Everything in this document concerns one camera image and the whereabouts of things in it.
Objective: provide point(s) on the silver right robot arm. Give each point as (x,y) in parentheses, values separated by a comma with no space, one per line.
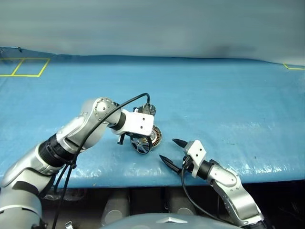
(228,181)

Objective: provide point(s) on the grey rounded cylinder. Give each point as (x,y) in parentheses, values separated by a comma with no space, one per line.
(182,202)
(115,207)

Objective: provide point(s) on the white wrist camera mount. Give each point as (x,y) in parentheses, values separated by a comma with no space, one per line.
(135,121)
(199,156)

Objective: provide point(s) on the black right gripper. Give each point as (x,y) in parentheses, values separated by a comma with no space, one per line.
(185,152)

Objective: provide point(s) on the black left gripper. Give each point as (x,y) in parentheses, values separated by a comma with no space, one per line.
(122,139)

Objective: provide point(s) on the grey motor with copper windings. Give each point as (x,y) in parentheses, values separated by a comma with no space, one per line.
(157,136)

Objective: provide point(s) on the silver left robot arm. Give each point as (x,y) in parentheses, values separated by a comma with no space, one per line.
(81,128)

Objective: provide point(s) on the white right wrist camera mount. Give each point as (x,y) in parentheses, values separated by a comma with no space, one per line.
(199,156)

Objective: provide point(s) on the silver robot torso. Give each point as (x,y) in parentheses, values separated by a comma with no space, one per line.
(166,223)

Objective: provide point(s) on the blue table cover sheet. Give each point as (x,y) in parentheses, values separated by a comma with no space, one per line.
(214,95)

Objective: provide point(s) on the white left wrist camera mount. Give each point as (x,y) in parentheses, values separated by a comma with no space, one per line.
(135,121)

